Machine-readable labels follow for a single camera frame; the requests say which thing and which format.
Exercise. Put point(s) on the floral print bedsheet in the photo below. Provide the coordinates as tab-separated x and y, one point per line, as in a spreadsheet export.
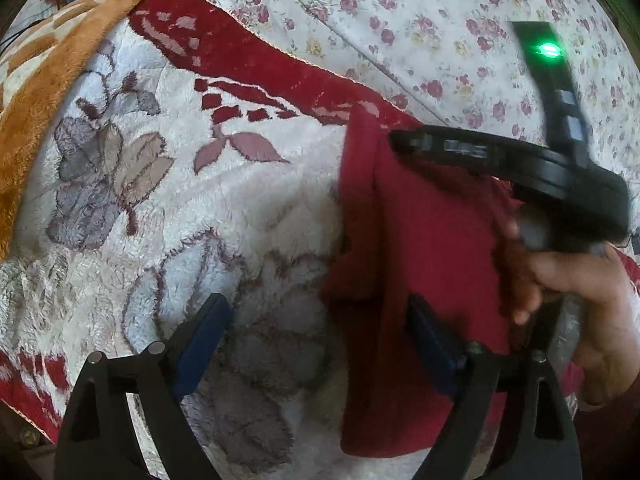
400	15

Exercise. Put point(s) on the red garment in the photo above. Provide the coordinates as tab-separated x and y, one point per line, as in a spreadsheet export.
425	240

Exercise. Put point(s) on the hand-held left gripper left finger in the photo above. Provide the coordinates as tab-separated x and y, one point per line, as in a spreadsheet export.
200	347

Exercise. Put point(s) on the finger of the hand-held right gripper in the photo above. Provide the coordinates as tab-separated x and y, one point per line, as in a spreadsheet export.
450	147

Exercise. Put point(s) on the person's right hand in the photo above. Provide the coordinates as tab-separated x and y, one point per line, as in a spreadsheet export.
600	305

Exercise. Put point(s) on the orange checkered fleece blanket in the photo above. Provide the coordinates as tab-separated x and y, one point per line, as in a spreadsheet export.
45	110

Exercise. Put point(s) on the white and red floral fleece blanket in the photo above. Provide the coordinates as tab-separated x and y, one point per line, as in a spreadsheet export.
210	200

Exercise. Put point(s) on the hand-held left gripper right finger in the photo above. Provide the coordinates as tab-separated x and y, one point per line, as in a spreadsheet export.
434	341

